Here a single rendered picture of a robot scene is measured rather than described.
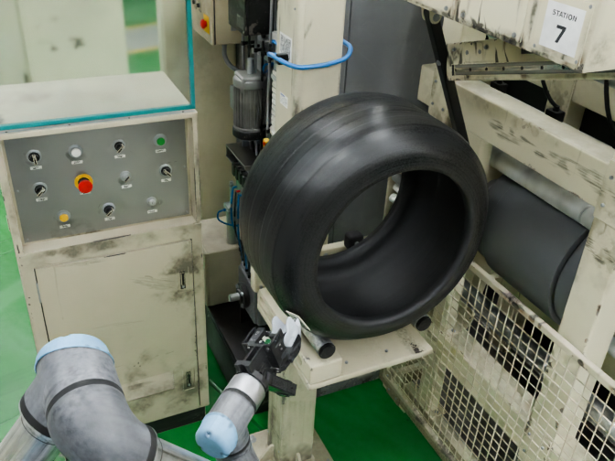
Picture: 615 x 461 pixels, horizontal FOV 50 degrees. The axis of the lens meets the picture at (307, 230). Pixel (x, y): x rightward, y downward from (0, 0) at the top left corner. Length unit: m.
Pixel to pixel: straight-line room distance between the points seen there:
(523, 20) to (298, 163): 0.51
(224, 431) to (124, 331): 1.08
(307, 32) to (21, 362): 2.00
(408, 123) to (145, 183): 0.94
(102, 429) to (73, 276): 1.15
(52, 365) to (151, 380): 1.36
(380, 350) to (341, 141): 0.66
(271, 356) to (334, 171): 0.40
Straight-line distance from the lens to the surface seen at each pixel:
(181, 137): 2.03
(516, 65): 1.58
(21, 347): 3.16
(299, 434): 2.41
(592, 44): 1.26
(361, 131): 1.37
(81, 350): 1.10
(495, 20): 1.43
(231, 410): 1.27
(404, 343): 1.83
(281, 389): 1.41
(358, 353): 1.77
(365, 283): 1.83
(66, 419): 1.02
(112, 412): 1.02
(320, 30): 1.65
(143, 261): 2.13
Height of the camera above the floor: 1.98
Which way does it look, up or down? 31 degrees down
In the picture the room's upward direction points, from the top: 3 degrees clockwise
